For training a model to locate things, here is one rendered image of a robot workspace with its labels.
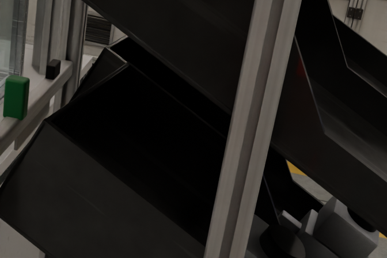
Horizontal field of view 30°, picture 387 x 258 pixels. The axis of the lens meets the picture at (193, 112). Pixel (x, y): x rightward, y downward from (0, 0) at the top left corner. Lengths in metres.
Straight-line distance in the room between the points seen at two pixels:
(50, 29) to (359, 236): 1.42
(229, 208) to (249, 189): 0.02
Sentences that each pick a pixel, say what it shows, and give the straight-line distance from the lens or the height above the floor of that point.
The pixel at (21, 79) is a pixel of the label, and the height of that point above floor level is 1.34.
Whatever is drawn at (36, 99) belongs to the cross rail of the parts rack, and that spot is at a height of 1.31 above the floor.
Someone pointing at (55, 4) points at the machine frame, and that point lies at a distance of 1.89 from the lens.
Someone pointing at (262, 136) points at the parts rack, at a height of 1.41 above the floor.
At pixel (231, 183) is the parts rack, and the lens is 0.35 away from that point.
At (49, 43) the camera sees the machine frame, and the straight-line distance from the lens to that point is 1.93.
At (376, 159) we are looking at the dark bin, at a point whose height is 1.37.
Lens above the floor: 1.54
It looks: 22 degrees down
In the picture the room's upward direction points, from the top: 10 degrees clockwise
